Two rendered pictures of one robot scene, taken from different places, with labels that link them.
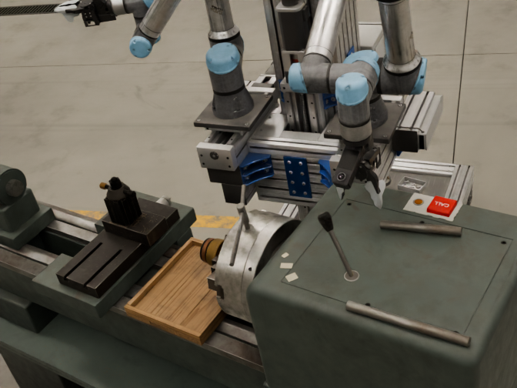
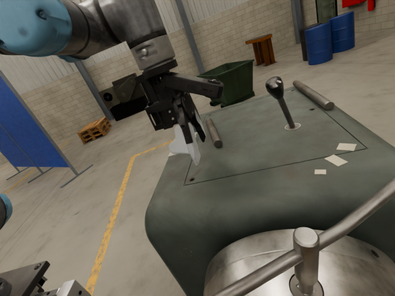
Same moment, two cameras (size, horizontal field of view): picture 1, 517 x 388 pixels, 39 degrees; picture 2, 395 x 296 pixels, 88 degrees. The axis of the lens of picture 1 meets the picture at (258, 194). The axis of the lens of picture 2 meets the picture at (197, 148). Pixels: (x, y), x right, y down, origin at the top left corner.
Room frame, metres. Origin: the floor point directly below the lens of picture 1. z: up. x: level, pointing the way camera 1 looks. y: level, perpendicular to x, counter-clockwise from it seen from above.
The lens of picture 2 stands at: (1.65, 0.15, 1.50)
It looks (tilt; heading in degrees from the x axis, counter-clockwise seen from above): 25 degrees down; 249
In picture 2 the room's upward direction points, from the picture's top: 22 degrees counter-clockwise
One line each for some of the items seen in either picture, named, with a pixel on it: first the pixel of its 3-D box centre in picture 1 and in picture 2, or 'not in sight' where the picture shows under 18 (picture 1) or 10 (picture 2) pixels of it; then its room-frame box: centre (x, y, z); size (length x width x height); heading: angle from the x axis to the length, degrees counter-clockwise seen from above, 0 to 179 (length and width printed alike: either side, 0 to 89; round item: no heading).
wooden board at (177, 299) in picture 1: (196, 287); not in sight; (1.75, 0.26, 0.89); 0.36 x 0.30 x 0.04; 140
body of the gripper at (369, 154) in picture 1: (359, 152); (167, 96); (1.51, -0.27, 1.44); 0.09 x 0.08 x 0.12; 140
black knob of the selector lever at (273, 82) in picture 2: (325, 220); (274, 88); (1.35, -0.14, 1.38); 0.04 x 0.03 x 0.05; 50
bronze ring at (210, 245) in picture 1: (219, 253); not in sight; (1.66, 0.15, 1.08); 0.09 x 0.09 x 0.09; 51
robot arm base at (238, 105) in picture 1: (231, 96); not in sight; (2.35, 0.03, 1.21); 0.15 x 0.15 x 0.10
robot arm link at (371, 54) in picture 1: (363, 74); not in sight; (2.10, -0.41, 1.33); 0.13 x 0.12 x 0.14; 64
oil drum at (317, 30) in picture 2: not in sight; (318, 44); (-4.08, -3.53, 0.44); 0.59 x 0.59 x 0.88
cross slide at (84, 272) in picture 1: (120, 244); not in sight; (1.97, 0.49, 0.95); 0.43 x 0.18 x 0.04; 140
